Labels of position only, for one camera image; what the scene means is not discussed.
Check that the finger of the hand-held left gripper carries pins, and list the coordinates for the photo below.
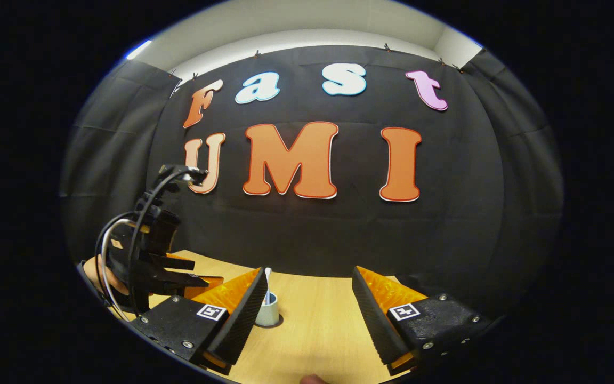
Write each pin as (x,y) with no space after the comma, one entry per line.
(182,263)
(190,281)

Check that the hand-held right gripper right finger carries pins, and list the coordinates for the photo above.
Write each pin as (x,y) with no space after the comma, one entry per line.
(377,320)

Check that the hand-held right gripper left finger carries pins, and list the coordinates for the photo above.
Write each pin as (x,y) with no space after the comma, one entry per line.
(240,322)

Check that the white and blue toothbrush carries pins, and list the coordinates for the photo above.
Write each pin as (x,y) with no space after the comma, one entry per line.
(267,282)

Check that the wooden desktop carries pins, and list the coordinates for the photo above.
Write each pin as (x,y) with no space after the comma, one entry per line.
(317,320)

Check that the black backdrop cloth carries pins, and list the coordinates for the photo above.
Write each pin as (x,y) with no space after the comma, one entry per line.
(339,234)

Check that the ceiling light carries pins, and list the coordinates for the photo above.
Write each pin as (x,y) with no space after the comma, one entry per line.
(138,49)

